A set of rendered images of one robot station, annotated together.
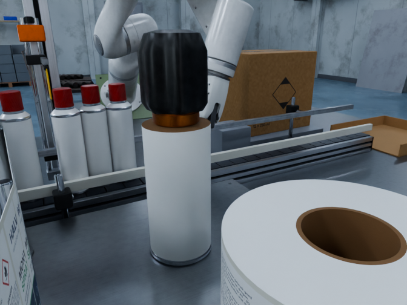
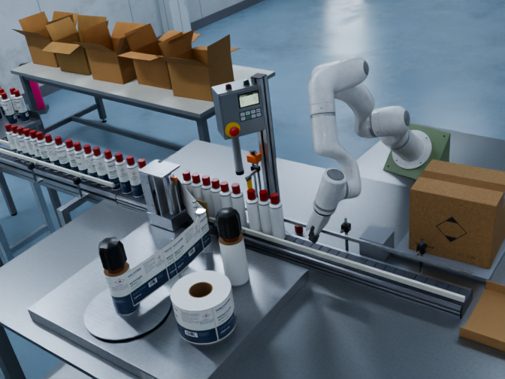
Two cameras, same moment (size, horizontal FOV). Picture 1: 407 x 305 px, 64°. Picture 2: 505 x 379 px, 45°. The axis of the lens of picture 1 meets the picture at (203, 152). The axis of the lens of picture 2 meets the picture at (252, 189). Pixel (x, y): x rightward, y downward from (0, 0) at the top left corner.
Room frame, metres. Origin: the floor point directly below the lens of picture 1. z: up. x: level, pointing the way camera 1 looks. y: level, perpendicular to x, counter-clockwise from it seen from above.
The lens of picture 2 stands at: (-0.19, -1.64, 2.30)
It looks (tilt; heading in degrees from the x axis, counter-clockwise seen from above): 30 degrees down; 67
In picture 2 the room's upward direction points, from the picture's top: 8 degrees counter-clockwise
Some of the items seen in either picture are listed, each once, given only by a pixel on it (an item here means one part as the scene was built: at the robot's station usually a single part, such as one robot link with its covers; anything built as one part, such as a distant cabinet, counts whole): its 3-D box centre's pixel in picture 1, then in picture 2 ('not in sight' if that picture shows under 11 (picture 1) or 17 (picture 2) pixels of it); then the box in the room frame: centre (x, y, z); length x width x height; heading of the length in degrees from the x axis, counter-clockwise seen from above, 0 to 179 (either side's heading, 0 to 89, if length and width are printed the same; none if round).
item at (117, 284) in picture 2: not in sight; (118, 275); (0.01, 0.11, 1.04); 0.09 x 0.09 x 0.29
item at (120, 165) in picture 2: not in sight; (122, 173); (0.25, 0.93, 0.98); 0.05 x 0.05 x 0.20
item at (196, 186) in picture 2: not in sight; (199, 195); (0.47, 0.52, 0.98); 0.05 x 0.05 x 0.20
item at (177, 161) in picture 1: (177, 150); (232, 247); (0.41, 0.03, 1.03); 0.09 x 0.09 x 0.30
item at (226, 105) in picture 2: not in sight; (239, 108); (0.64, 0.37, 1.38); 0.17 x 0.10 x 0.19; 173
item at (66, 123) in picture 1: (69, 141); (253, 212); (0.60, 0.26, 0.98); 0.05 x 0.05 x 0.20
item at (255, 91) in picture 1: (260, 89); (459, 212); (1.22, -0.21, 0.99); 0.30 x 0.24 x 0.27; 120
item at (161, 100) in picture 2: not in sight; (142, 116); (0.86, 2.94, 0.39); 2.20 x 0.80 x 0.78; 115
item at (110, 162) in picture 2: not in sight; (112, 170); (0.22, 1.00, 0.98); 0.05 x 0.05 x 0.20
